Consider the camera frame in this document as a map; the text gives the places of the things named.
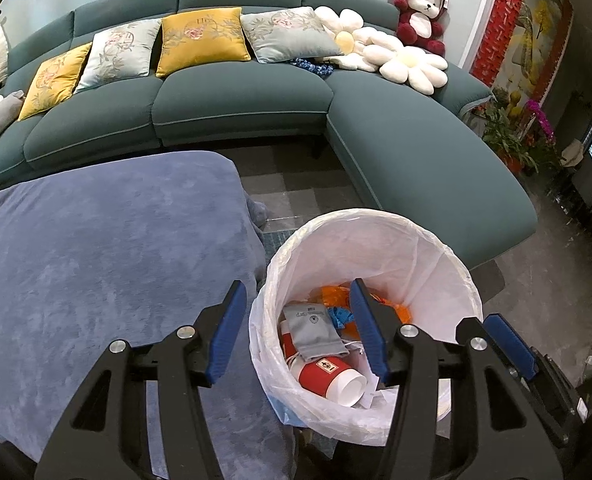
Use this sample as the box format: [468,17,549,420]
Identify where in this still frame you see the grey pouch packet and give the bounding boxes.
[282,301,349,362]

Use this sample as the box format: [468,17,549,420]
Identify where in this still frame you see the pink orchid plant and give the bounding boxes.
[526,100,557,147]

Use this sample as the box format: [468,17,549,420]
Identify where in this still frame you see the blue plush blanket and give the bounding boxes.
[0,150,297,480]

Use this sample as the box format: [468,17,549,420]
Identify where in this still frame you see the blue patterned cloth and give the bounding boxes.
[290,57,335,77]

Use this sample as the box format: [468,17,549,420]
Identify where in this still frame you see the light blue embroidered pillow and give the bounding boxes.
[73,18,163,95]
[240,6,345,64]

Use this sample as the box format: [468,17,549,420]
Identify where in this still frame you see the blue snack wrapper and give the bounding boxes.
[327,307,359,332]

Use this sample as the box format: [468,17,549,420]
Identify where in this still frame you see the yellow embroidered pillow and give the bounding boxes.
[156,7,253,78]
[17,42,93,122]

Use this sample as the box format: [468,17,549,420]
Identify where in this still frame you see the green sofa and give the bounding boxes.
[0,0,539,268]

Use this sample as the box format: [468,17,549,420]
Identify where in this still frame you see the red wall decoration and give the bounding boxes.
[470,0,531,86]

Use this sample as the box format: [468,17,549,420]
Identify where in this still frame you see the green potted plant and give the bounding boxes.
[480,87,541,176]

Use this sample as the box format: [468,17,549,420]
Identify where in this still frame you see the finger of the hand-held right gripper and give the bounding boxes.
[483,312,539,383]

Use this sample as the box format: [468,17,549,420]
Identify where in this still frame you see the red plush bear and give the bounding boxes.
[393,0,450,57]

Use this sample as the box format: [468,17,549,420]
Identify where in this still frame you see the orange snack wrapper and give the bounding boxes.
[380,299,415,324]
[321,285,357,312]

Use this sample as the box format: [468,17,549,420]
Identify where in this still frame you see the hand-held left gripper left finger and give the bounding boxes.
[35,280,247,480]

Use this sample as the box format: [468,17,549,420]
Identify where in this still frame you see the large wall painting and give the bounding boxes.
[513,0,575,106]

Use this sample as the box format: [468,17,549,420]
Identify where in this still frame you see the white lined trash bin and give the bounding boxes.
[248,208,484,447]

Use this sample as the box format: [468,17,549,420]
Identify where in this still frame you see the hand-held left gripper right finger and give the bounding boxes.
[351,279,561,480]

